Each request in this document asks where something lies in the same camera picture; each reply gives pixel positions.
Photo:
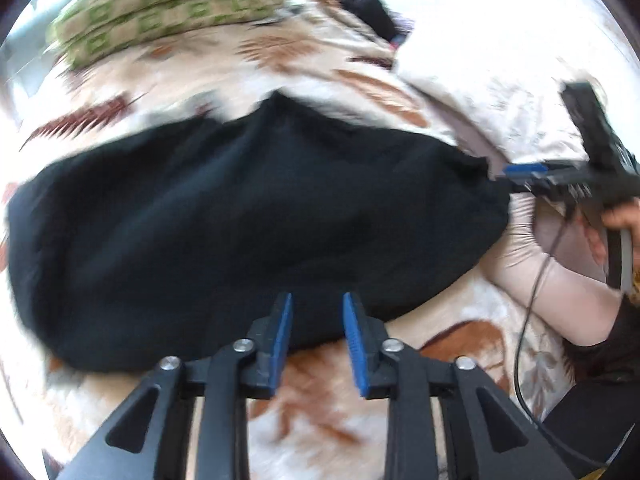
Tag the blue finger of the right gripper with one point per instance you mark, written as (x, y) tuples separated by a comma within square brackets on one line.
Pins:
[(532, 186), (525, 169)]

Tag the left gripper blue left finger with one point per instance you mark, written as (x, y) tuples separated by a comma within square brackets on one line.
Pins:
[(147, 436)]

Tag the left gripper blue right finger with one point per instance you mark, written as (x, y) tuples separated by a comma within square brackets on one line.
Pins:
[(486, 435)]

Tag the black pants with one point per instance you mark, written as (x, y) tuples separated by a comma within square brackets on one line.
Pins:
[(172, 241)]

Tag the person right hand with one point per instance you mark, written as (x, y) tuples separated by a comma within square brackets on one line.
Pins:
[(623, 217)]

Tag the beige bolster cushion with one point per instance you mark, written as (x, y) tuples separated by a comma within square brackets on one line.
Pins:
[(580, 309)]

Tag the white floral pillow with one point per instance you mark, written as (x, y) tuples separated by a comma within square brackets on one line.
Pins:
[(502, 65)]

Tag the black garment near pillow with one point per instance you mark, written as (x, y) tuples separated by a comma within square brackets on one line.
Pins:
[(388, 25)]

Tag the green patterned folded quilt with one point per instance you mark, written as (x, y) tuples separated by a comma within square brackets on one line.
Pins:
[(87, 30)]

